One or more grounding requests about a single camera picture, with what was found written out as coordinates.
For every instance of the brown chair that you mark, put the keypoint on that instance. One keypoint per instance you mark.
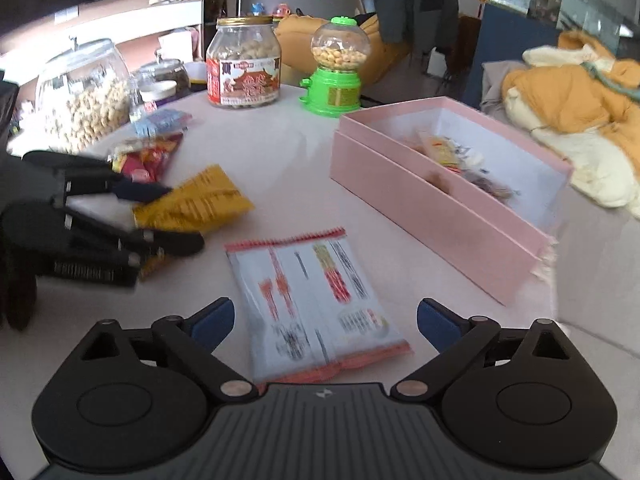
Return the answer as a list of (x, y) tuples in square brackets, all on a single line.
[(470, 45)]

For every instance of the dark grey jacket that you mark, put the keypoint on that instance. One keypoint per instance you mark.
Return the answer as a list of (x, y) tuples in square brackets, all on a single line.
[(415, 5)]

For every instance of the orange chair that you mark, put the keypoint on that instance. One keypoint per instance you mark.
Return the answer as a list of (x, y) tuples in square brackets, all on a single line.
[(300, 40)]

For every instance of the glass jar with dark contents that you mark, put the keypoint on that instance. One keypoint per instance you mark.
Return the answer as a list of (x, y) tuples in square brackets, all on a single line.
[(170, 77)]

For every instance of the pink cardboard box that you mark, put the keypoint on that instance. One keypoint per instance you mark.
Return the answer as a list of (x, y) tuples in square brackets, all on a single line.
[(450, 240)]

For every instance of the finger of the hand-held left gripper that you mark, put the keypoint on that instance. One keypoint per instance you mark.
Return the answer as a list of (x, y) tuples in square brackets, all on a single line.
[(140, 190), (170, 242)]

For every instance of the green candy dispenser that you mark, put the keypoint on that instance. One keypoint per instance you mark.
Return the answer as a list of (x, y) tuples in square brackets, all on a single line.
[(335, 95)]

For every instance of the pink toy figure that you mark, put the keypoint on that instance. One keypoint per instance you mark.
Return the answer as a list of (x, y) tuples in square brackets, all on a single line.
[(281, 10)]

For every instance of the grey sofa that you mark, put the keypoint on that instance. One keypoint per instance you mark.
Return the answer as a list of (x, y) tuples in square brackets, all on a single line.
[(600, 270)]

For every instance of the blue cabinet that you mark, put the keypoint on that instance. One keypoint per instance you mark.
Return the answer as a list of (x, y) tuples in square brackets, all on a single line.
[(515, 45)]

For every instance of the grey pillow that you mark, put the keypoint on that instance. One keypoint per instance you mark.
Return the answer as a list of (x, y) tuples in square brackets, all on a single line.
[(495, 85)]

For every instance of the black and white snack packet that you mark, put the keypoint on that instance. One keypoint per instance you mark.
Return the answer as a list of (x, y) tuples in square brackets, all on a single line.
[(487, 185)]

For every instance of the teal cloth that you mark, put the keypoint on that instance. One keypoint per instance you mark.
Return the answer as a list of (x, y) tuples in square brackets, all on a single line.
[(612, 82)]

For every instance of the brown bread packet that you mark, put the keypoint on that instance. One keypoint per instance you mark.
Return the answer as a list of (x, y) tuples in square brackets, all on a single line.
[(152, 265)]

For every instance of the small white lid jar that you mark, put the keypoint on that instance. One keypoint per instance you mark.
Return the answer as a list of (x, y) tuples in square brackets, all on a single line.
[(156, 100)]

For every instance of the red label peanut jar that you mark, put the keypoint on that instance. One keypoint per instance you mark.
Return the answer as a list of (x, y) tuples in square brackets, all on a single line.
[(243, 70)]

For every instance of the white box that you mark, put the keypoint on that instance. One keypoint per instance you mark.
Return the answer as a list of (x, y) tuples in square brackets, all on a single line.
[(177, 42)]

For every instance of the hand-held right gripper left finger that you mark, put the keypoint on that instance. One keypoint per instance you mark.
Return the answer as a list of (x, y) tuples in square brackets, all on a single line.
[(212, 324)]

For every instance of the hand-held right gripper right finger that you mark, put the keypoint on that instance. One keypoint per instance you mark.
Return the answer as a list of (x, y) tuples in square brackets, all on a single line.
[(440, 325)]

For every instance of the blue toy figure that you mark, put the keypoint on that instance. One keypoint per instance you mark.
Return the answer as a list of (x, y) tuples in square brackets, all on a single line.
[(256, 9)]

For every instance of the white and red snack packet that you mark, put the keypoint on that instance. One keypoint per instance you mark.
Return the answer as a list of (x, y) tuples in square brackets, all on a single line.
[(310, 305)]

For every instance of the large glass peanut jar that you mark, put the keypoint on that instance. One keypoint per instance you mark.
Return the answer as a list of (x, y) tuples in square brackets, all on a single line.
[(85, 110)]

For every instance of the white television stand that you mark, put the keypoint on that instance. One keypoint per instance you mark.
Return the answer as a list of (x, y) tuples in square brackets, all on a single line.
[(125, 15)]

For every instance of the blue and white snack packet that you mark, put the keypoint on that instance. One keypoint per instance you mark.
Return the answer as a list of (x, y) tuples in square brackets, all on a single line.
[(160, 122)]

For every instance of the orange and cream duvet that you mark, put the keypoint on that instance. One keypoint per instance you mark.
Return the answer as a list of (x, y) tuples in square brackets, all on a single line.
[(565, 100)]

